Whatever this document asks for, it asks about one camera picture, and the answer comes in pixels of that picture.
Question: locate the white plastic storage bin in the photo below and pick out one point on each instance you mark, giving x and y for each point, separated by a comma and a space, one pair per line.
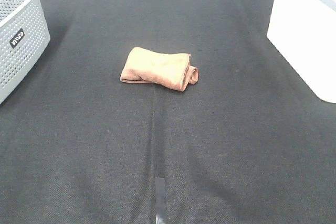
303, 31

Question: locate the black table cloth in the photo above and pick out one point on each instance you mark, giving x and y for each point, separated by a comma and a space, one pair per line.
248, 143

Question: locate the grey perforated laundry basket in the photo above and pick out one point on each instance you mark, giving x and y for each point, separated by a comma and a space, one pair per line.
24, 37

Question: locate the brown towel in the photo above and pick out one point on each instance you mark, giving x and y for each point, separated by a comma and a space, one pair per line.
173, 71

